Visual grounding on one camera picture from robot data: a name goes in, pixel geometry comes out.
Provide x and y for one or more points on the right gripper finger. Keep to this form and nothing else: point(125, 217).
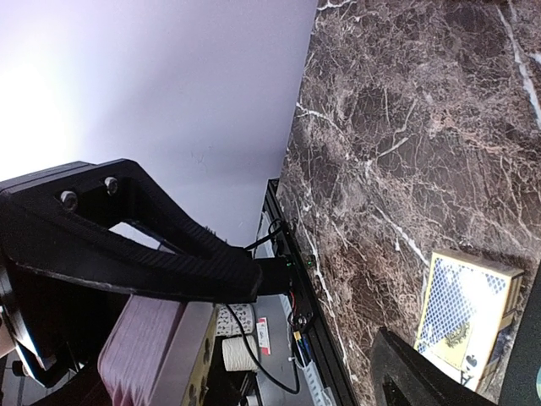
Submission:
point(402, 376)

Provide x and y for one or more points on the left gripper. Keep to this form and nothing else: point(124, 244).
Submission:
point(107, 226)

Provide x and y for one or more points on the red card deck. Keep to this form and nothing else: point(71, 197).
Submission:
point(159, 353)

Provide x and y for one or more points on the yellow card box on table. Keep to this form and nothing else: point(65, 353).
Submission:
point(469, 307)

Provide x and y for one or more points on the black round poker mat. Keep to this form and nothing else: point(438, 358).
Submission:
point(521, 385)

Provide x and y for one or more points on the white thread spool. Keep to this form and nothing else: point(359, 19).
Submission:
point(236, 354)

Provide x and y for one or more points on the white slotted cable duct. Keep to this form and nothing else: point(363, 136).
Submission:
point(320, 394)

